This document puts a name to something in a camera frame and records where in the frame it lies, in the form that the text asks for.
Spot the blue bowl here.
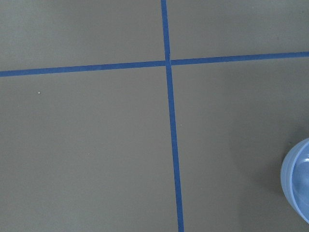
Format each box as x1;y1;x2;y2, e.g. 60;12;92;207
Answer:
280;139;309;222

